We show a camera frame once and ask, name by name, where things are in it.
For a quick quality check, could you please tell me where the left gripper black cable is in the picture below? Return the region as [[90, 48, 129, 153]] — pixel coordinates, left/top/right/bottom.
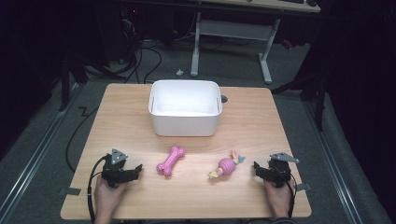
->
[[86, 155, 108, 224]]

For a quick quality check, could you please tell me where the white plastic bin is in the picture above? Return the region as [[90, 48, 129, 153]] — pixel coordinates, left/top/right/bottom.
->
[[148, 79, 223, 138]]

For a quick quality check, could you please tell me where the black metal stand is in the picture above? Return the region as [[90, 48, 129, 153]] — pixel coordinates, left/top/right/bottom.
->
[[58, 46, 127, 113], [270, 69, 332, 133]]

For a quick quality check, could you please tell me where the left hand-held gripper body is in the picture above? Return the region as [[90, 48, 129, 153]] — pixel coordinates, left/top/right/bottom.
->
[[101, 148, 134, 189]]

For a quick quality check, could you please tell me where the bundle of black cables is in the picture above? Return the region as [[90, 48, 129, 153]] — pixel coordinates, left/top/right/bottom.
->
[[116, 6, 163, 85]]

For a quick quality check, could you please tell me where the black floor cable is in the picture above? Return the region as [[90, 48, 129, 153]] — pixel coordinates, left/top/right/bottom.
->
[[64, 105, 101, 174]]

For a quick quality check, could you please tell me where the pink ball rope toy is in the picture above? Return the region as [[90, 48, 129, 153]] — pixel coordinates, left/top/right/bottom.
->
[[207, 149, 247, 180]]

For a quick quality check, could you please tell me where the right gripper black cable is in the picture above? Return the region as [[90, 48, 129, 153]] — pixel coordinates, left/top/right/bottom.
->
[[279, 170, 297, 218]]

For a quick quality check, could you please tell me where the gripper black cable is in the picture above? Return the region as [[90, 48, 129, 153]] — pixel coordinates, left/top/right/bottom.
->
[[279, 170, 297, 218], [86, 155, 108, 224]]

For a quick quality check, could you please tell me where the person's right hand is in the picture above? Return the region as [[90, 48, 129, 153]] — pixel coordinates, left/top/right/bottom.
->
[[263, 178, 295, 218]]

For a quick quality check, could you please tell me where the pink bone toy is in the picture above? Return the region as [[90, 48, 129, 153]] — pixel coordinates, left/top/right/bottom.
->
[[156, 145, 187, 177]]

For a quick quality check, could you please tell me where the grey metal frame desk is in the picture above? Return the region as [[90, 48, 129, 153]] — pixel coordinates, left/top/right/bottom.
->
[[190, 0, 321, 86]]

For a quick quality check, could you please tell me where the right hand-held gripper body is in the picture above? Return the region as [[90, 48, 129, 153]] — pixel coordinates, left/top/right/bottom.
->
[[267, 151, 301, 189]]

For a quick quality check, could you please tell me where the metal floor rail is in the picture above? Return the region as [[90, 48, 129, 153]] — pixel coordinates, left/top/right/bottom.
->
[[302, 100, 366, 224], [0, 83, 82, 217]]

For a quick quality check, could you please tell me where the person's left hand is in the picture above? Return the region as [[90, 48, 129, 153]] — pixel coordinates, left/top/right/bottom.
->
[[93, 175, 129, 218]]

